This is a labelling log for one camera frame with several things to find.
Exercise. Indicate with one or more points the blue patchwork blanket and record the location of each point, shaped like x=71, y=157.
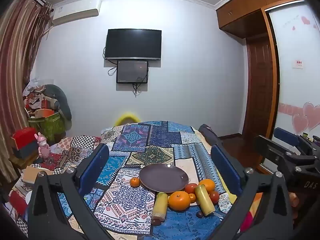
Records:
x=150, y=140

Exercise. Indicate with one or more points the red tomato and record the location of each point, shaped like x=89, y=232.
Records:
x=190, y=188
x=214, y=196

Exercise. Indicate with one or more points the striped red beige curtain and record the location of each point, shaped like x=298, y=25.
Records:
x=17, y=67

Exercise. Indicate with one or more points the small tangerine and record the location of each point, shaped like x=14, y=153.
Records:
x=134, y=182
x=192, y=197

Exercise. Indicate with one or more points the yellow object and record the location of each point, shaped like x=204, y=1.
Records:
x=126, y=118

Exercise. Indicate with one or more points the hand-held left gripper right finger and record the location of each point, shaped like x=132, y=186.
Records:
x=225, y=170

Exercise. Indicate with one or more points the dark grey box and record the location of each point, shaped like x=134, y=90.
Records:
x=26, y=150

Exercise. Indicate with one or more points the dark bag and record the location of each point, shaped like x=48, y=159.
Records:
x=210, y=133

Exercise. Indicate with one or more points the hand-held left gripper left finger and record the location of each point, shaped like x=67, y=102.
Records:
x=98, y=161

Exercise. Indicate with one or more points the black wall television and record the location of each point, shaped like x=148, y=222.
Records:
x=133, y=44

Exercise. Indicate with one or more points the pink toy figure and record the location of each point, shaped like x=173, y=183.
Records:
x=43, y=146

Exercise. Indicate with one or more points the white door sticker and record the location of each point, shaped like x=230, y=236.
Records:
x=298, y=64

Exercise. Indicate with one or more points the cardboard box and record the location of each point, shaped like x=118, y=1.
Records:
x=35, y=175

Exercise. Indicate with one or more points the wooden wardrobe cabinet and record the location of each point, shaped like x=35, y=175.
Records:
x=242, y=12

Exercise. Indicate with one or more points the person's right hand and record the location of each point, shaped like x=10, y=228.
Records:
x=293, y=198

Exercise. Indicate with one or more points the grey curved cushion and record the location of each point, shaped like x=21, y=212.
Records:
x=61, y=100

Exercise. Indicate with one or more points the dark wooden door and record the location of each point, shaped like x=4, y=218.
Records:
x=260, y=87

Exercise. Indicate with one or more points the pile of paper clutter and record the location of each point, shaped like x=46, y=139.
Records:
x=33, y=95

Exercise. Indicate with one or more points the yellow corn cob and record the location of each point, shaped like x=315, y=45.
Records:
x=205, y=201
x=160, y=206

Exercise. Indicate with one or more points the large orange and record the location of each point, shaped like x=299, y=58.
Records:
x=179, y=201

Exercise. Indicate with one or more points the dark purple plate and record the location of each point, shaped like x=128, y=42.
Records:
x=162, y=177

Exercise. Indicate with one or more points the white air conditioner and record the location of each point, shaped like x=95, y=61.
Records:
x=75, y=11

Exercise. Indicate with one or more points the orange yellow fleece blanket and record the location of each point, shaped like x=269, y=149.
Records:
x=250, y=205

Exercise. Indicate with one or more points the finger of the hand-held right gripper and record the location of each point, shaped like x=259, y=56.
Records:
x=285, y=135
x=272, y=152

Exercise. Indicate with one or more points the green patterned box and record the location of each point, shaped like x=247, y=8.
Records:
x=50, y=126

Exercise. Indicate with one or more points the red box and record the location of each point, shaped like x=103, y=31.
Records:
x=23, y=136

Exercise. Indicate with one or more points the orange box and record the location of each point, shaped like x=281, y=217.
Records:
x=43, y=113

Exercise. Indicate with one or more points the medium orange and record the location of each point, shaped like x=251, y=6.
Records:
x=208, y=184

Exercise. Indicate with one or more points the small black wall monitor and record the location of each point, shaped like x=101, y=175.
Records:
x=132, y=72

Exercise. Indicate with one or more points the checkered floral quilt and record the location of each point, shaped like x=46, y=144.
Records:
x=72, y=145

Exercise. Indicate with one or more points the frosted sliding door with hearts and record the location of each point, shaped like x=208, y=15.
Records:
x=295, y=80

